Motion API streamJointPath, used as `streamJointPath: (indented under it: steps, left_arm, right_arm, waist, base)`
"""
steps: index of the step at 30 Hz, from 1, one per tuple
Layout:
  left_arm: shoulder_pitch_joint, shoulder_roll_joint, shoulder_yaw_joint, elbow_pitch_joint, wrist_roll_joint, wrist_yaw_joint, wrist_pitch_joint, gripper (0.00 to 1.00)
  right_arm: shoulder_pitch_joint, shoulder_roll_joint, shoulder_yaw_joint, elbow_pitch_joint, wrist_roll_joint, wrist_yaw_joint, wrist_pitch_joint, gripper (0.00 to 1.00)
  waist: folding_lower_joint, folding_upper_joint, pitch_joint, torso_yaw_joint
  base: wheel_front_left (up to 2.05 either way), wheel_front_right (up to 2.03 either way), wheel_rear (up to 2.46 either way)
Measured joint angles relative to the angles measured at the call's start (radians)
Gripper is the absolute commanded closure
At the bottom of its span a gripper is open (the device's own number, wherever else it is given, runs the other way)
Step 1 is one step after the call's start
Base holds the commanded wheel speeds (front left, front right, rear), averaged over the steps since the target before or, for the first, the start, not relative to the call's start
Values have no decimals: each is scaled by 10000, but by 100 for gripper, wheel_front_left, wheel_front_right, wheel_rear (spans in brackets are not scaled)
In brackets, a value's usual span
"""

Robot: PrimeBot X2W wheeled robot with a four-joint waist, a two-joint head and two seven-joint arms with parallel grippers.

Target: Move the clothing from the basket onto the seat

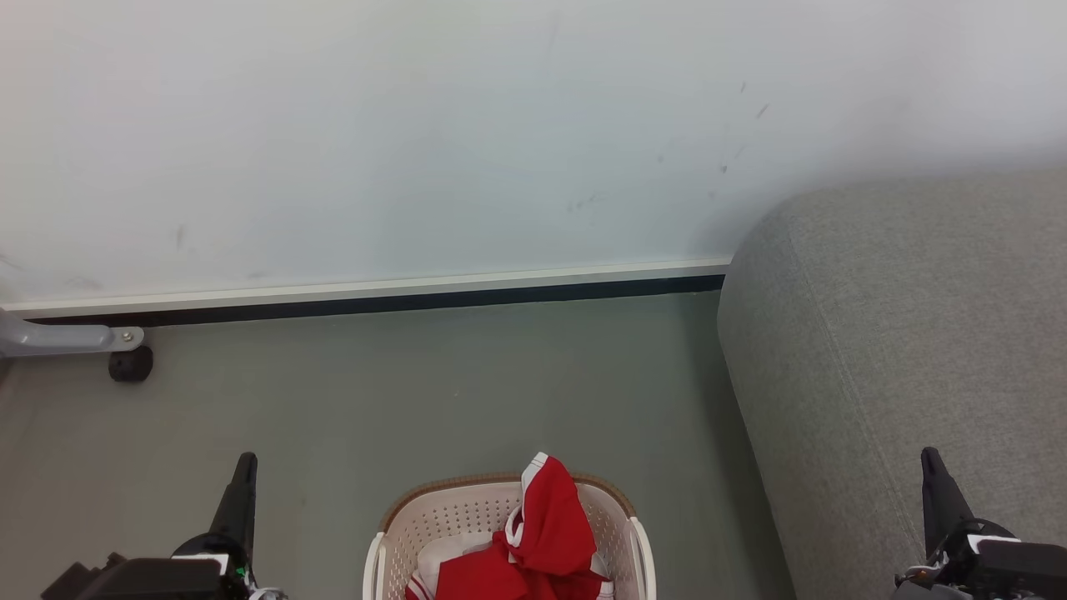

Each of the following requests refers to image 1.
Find grey metal stand leg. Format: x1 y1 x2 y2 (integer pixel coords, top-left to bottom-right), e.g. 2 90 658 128
0 307 145 360

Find white perforated laundry basket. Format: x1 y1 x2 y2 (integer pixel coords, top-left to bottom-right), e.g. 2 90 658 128
363 472 657 600

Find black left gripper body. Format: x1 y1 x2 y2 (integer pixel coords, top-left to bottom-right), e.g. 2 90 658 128
171 533 286 600

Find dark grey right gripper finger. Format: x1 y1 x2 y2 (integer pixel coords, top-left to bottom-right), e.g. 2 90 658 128
920 447 974 558

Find red jersey with lettering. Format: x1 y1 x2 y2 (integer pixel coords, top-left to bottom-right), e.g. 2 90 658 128
405 532 615 600

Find white and black baseboard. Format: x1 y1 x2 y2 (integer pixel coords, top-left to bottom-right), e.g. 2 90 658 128
0 259 734 328

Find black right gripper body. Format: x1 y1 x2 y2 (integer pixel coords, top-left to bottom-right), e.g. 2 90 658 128
892 517 1015 600

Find grey fabric sofa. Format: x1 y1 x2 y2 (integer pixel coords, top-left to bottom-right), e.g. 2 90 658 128
717 169 1067 600

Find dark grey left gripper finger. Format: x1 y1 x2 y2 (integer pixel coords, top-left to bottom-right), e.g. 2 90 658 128
208 452 258 544

